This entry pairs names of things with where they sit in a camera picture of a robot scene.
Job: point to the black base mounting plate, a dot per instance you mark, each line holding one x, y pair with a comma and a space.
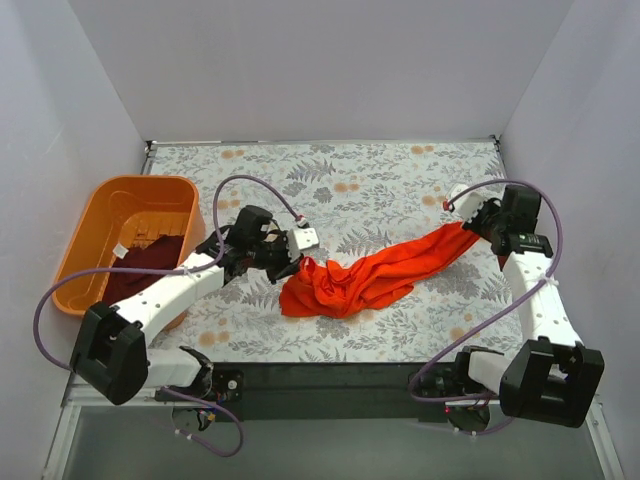
320, 391

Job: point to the dark red t-shirt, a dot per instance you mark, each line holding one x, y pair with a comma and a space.
162, 254

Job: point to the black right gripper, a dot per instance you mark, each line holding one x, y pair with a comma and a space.
480, 220

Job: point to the orange plastic basket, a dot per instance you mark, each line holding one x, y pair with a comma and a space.
126, 212

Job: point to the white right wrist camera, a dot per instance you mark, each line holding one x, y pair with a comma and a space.
461, 204

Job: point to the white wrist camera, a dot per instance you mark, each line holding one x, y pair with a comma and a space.
303, 238
461, 204

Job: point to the aluminium frame rail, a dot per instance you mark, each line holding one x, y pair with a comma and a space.
320, 421

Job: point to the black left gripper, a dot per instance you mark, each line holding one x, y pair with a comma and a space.
279, 262

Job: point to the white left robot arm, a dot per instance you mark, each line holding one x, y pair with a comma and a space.
113, 351

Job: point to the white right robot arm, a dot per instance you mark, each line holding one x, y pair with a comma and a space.
554, 376

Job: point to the floral patterned table mat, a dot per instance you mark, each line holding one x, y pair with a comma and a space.
360, 198

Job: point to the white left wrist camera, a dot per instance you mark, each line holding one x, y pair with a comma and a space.
303, 238

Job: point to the orange t-shirt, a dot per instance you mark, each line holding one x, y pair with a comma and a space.
373, 282

